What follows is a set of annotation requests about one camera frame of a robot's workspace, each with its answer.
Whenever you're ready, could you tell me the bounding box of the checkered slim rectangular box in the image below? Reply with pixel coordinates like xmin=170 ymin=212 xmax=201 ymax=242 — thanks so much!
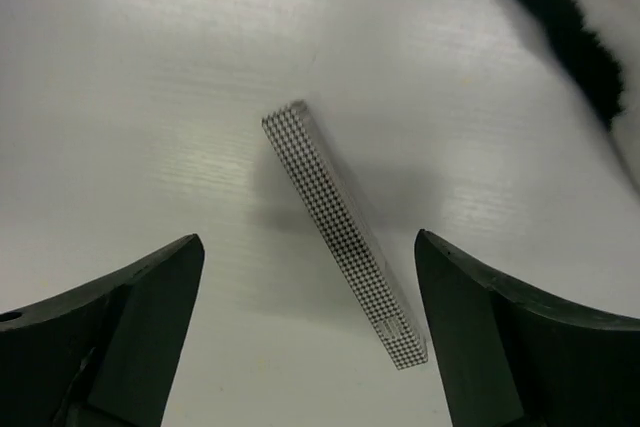
xmin=261 ymin=100 xmax=428 ymax=370

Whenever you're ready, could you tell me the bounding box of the zebra print cloth pouch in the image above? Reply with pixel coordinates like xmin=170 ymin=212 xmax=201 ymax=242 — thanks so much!
xmin=516 ymin=0 xmax=639 ymax=188

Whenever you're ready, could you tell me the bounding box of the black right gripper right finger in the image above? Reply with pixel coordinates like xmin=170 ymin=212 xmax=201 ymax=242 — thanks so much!
xmin=414 ymin=230 xmax=639 ymax=426

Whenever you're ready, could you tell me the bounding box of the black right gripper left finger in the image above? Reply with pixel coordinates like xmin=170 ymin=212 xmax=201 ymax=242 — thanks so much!
xmin=1 ymin=234 xmax=204 ymax=426

